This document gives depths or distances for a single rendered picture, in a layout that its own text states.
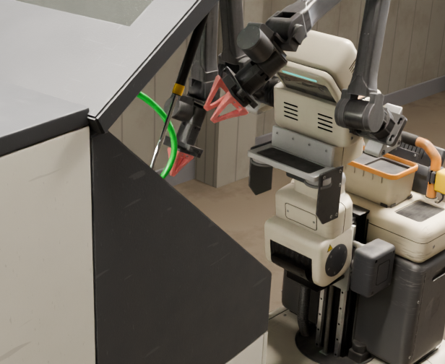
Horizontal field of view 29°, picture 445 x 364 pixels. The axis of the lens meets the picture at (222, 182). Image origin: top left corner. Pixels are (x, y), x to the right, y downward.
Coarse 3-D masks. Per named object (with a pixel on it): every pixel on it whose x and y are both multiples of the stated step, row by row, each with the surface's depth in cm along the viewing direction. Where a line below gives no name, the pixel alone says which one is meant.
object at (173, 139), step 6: (138, 96) 178; (144, 96) 178; (150, 102) 180; (156, 108) 181; (162, 114) 182; (168, 126) 184; (174, 132) 186; (174, 138) 186; (174, 144) 187; (174, 150) 188; (174, 156) 188; (168, 162) 188; (168, 168) 188; (162, 174) 189
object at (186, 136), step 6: (180, 126) 235; (186, 126) 233; (192, 126) 233; (180, 132) 234; (186, 132) 233; (192, 132) 233; (198, 132) 235; (168, 138) 235; (180, 138) 233; (186, 138) 233; (192, 138) 234; (180, 144) 233; (186, 144) 231; (192, 144) 234
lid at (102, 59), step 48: (0, 0) 160; (48, 0) 159; (96, 0) 155; (144, 0) 151; (192, 0) 144; (0, 48) 150; (48, 48) 146; (96, 48) 142; (144, 48) 138; (96, 96) 134
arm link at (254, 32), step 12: (252, 24) 176; (264, 24) 176; (240, 36) 177; (252, 36) 175; (264, 36) 176; (276, 36) 178; (300, 36) 181; (252, 48) 174; (264, 48) 176; (288, 48) 182; (252, 60) 179; (264, 60) 178
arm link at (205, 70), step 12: (216, 12) 226; (216, 24) 227; (204, 36) 226; (216, 36) 229; (204, 48) 227; (216, 48) 230; (204, 60) 228; (216, 60) 231; (192, 72) 232; (204, 72) 229; (216, 72) 232; (192, 84) 234; (204, 84) 230; (192, 96) 236; (204, 96) 231
